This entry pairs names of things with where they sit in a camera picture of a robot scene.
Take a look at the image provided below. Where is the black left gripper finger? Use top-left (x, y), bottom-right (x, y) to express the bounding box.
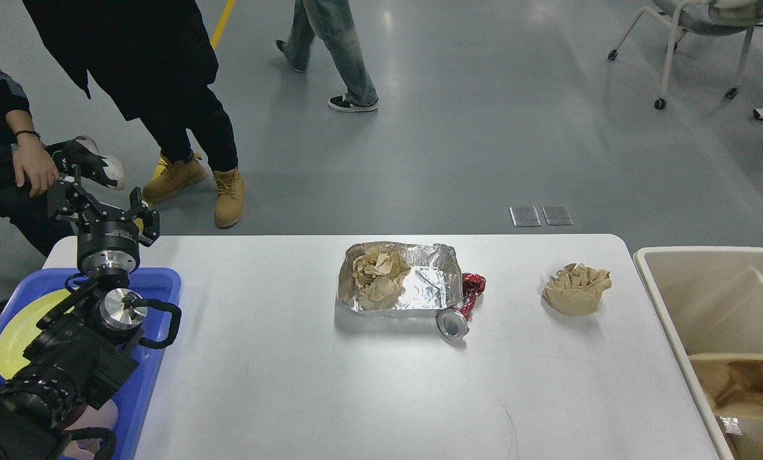
top-left (125, 187), bottom-right (160, 247)
top-left (47, 180), bottom-right (107, 234)

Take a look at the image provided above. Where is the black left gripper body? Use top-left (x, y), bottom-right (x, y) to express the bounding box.
top-left (77, 220), bottom-right (140, 275)

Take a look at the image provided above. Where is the yellow plastic plate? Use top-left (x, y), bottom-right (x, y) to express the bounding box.
top-left (0, 289), bottom-right (69, 380)

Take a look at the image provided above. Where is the foil container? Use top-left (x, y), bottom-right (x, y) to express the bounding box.
top-left (716, 417), bottom-right (743, 442)

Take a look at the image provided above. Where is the brown paper bag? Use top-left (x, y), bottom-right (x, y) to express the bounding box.
top-left (690, 353), bottom-right (763, 436)

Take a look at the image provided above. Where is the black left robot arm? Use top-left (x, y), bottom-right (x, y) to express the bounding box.
top-left (0, 178), bottom-right (182, 459)

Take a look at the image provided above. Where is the person's hand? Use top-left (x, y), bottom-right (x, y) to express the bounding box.
top-left (13, 133), bottom-right (59, 198)

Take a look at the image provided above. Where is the tan boot left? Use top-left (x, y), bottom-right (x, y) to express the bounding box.
top-left (142, 155), bottom-right (207, 204)

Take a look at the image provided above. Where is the tan boot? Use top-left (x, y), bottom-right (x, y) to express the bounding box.
top-left (142, 155), bottom-right (207, 204)
top-left (213, 169), bottom-right (247, 228)

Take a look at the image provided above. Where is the seated person in black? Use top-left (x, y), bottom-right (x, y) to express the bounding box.
top-left (0, 69), bottom-right (73, 256)

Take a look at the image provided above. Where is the tan boot right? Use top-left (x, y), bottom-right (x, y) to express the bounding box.
top-left (213, 169), bottom-right (247, 228)

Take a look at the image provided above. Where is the blue plastic tray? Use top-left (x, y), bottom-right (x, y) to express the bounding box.
top-left (0, 268), bottom-right (181, 459)

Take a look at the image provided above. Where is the standing person in black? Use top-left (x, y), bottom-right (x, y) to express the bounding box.
top-left (22, 0), bottom-right (239, 173)

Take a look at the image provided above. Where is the crumpled brown paper in tray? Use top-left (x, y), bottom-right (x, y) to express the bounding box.
top-left (352, 247), bottom-right (411, 301)

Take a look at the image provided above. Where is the walking person in jeans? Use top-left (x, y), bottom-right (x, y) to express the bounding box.
top-left (275, 1), bottom-right (379, 112)

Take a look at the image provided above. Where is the foil tray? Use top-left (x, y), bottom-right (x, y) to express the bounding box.
top-left (336, 241), bottom-right (462, 317)

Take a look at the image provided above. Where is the crushed red can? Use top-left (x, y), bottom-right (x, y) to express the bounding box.
top-left (435, 273), bottom-right (487, 341)

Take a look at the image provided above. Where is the floor outlet plate left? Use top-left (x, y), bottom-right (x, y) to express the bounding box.
top-left (509, 206), bottom-right (542, 227)

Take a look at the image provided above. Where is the floor outlet plate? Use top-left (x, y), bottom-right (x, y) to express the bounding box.
top-left (542, 204), bottom-right (574, 226)
top-left (509, 206), bottom-right (542, 227)

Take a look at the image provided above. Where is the floor outlet plate right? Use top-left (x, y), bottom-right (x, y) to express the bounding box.
top-left (542, 204), bottom-right (574, 226)

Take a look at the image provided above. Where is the crumpled brown paper ball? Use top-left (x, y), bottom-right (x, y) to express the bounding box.
top-left (542, 264), bottom-right (612, 316)

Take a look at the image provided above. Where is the beige waste bin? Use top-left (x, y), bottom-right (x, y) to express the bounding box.
top-left (634, 247), bottom-right (763, 459)

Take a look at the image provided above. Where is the white office chair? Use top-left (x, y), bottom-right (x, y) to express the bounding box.
top-left (608, 1), bottom-right (763, 110)

